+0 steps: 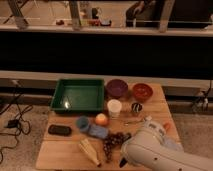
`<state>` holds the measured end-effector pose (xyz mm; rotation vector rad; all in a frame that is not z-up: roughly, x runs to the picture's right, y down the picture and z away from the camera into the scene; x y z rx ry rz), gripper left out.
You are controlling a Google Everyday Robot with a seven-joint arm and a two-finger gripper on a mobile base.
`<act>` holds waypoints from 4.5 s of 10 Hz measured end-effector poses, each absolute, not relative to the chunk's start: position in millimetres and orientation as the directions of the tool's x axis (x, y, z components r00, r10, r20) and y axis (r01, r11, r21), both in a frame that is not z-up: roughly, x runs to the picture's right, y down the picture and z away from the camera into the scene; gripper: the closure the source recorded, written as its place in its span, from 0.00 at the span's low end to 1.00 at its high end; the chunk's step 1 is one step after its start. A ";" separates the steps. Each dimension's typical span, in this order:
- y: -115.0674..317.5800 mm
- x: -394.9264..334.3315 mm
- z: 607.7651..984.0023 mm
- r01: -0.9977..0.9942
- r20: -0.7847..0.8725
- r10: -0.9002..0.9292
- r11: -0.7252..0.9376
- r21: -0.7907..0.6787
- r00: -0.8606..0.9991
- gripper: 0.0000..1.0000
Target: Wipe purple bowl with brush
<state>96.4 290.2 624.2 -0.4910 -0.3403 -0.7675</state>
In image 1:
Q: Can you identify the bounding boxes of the purple bowl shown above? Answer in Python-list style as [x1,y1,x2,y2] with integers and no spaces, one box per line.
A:
[106,79,128,98]

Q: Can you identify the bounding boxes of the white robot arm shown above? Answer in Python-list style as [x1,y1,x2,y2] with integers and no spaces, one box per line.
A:
[119,120,213,171]

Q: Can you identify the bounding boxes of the red bowl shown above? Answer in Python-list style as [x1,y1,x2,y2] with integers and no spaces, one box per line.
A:
[132,83,153,102]

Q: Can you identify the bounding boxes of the white plastic cup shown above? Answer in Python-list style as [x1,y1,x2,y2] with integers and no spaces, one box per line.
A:
[107,99,122,118]

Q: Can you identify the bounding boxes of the orange apple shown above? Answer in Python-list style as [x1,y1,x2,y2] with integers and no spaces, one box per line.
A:
[95,113,109,126]

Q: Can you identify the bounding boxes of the green plastic tray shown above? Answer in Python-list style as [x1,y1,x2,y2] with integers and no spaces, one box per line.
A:
[50,79,105,113]

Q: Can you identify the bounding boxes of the small metal cup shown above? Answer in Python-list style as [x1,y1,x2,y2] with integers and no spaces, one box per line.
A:
[131,102,143,116]

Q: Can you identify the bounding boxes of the blue plastic cup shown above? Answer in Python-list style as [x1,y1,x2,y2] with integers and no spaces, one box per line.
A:
[76,116,90,133]

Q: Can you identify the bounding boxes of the blue cloth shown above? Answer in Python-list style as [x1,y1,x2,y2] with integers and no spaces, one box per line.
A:
[89,124,109,139]

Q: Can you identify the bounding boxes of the purple grape bunch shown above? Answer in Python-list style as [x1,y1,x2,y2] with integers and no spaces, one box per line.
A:
[103,132,131,163]

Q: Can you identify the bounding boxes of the wooden table board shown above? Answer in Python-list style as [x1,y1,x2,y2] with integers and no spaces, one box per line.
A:
[36,83,181,171]

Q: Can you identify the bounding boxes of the yellow corn cob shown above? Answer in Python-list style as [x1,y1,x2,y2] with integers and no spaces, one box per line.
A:
[78,139,101,167]

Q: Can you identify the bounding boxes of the black rectangular case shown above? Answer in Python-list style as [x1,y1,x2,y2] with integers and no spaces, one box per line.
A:
[48,125,72,136]

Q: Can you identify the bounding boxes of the orange carrot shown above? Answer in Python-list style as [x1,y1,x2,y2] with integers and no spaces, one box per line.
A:
[163,122,171,131]

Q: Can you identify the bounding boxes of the black power adapter with cables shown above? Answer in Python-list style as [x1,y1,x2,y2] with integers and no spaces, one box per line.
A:
[0,81,33,164]

